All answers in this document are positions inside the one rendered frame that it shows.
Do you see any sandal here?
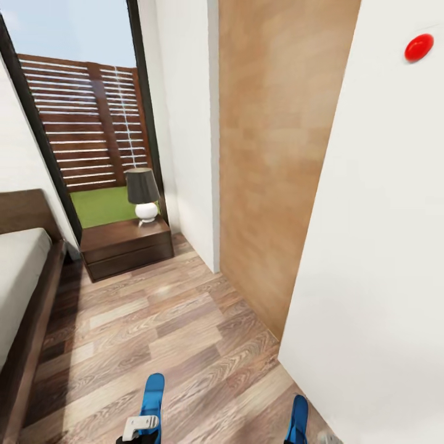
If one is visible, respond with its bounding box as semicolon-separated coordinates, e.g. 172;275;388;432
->
285;395;308;444
138;373;165;444

